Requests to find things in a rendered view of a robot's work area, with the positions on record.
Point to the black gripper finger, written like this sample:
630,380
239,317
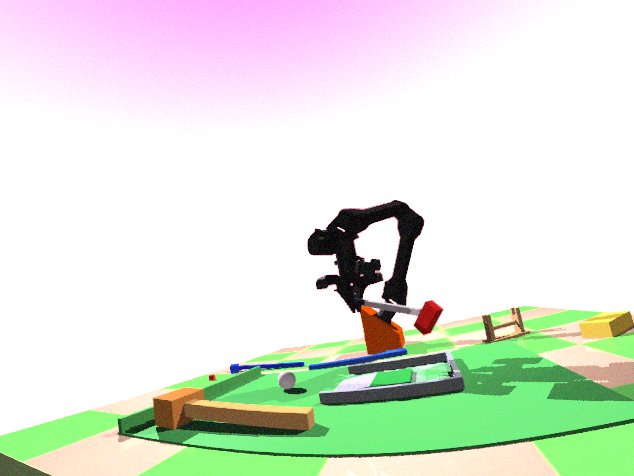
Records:
346,293
358,293

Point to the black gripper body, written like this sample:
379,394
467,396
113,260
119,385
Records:
343,279

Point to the blue golf putter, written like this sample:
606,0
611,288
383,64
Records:
234,368

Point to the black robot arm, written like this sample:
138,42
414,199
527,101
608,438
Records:
356,220

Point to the white golf ball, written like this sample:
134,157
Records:
286,379

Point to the yellow block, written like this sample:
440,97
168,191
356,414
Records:
607,324

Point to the large green flat mat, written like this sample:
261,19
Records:
511,395

